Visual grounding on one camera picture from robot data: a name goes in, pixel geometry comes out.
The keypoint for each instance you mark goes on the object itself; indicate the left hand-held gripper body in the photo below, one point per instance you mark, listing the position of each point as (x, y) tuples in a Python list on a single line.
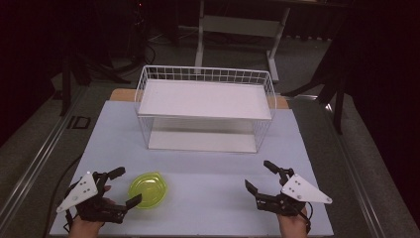
[(82, 190)]

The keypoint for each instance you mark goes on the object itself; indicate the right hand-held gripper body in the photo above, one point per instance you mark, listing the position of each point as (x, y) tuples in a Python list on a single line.
[(302, 191)]

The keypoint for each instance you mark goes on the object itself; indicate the yellow-green plastic bowl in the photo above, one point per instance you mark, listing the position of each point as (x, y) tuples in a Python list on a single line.
[(150, 188)]

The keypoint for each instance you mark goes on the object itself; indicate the person's right hand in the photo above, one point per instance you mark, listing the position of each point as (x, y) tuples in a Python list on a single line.
[(293, 226)]

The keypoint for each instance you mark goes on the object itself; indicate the person's left hand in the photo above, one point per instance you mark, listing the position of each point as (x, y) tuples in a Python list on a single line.
[(85, 229)]

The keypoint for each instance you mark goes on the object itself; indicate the light blue table mat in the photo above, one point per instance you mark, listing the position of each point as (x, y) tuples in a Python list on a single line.
[(204, 185)]

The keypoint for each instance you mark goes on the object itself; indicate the black stand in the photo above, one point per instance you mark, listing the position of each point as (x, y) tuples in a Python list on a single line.
[(336, 99), (66, 86)]

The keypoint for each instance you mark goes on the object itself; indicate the metal floor rail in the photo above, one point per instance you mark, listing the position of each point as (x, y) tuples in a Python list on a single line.
[(36, 162), (356, 172)]

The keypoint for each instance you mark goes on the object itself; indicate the white metal desk frame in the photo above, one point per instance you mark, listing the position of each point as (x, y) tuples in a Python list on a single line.
[(237, 25)]

